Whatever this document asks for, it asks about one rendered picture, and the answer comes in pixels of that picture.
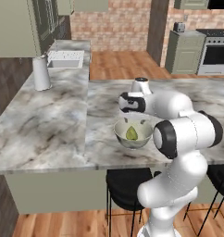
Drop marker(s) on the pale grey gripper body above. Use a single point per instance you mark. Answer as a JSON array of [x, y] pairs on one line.
[[134, 115]]

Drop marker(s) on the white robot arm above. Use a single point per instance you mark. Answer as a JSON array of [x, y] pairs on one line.
[[181, 135]]

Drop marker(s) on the yellow-green lemon wedge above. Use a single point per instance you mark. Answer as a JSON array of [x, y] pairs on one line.
[[131, 133]]

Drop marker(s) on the pale green bowl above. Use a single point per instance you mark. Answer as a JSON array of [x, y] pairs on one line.
[[123, 140]]

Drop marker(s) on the green counter base panel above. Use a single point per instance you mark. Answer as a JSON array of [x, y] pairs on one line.
[[55, 191]]

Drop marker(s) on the black bar stool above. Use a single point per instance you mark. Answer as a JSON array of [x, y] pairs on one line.
[[126, 188], [220, 180]]

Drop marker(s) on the green base cupboard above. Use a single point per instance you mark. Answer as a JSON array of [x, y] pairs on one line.
[[184, 52]]

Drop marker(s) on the white sink basin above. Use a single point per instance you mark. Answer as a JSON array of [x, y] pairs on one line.
[[66, 58]]

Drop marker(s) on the white jug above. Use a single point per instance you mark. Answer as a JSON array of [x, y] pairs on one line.
[[41, 75]]

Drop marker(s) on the grey toaster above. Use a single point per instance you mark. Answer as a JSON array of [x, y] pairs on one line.
[[179, 27]]

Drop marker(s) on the steel oven with hob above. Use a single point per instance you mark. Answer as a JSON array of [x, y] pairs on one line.
[[216, 52]]

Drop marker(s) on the grey sink tap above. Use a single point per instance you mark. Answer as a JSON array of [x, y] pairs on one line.
[[55, 45]]

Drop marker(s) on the black extractor hood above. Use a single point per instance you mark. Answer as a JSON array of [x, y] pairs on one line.
[[219, 3]]

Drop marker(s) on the grey wall socket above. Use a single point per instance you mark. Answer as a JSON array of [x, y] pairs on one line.
[[185, 17]]

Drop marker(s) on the green wall cupboard run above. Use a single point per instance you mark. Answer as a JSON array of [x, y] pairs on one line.
[[86, 5]]

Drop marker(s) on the small green wall cupboard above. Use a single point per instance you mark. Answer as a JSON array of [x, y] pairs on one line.
[[191, 3]]

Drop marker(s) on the green wall cupboards with glass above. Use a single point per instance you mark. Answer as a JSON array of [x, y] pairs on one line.
[[15, 24]]

